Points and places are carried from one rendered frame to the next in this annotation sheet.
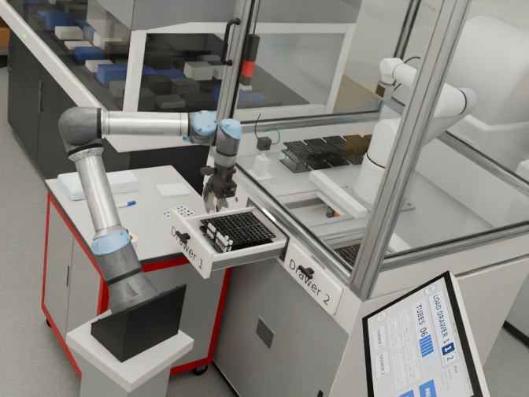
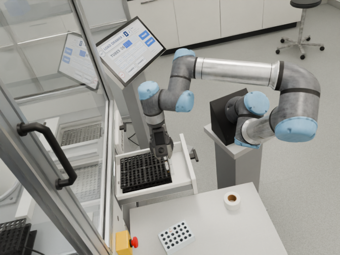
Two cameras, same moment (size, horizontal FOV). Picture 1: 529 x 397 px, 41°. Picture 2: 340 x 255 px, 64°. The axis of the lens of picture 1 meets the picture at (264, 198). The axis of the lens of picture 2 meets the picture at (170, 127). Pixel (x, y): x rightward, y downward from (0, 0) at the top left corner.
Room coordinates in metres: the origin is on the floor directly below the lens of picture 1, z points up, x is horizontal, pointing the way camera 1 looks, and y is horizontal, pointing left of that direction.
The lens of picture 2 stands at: (2.80, 0.72, 1.82)
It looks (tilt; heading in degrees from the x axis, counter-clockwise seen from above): 40 degrees down; 219
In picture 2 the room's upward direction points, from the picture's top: 12 degrees counter-clockwise
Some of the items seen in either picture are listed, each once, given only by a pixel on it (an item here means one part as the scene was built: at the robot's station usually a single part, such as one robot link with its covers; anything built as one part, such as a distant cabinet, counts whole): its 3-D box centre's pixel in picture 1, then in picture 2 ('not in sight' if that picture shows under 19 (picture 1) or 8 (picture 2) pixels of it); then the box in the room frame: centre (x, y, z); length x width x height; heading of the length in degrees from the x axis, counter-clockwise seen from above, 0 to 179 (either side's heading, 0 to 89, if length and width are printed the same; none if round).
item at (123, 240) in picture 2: not in sight; (125, 244); (2.55, 0.20, 0.88); 0.07 x 0.05 x 0.07; 40
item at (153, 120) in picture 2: (226, 157); (153, 115); (2.18, 0.16, 1.19); 0.08 x 0.08 x 0.05
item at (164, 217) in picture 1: (177, 217); (176, 237); (2.40, 0.32, 0.78); 0.12 x 0.08 x 0.04; 148
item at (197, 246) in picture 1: (189, 243); (187, 162); (2.10, 0.22, 0.87); 0.29 x 0.02 x 0.11; 40
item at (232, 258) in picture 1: (238, 235); (143, 173); (2.24, 0.06, 0.86); 0.40 x 0.26 x 0.06; 130
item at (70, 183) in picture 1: (75, 185); not in sight; (2.45, 0.76, 0.78); 0.15 x 0.10 x 0.04; 42
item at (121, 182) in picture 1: (120, 182); not in sight; (2.55, 0.60, 0.79); 0.13 x 0.09 x 0.05; 131
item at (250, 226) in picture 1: (236, 235); (145, 172); (2.23, 0.07, 0.87); 0.22 x 0.18 x 0.06; 130
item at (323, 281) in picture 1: (312, 277); (119, 132); (2.06, -0.22, 0.87); 0.29 x 0.02 x 0.11; 40
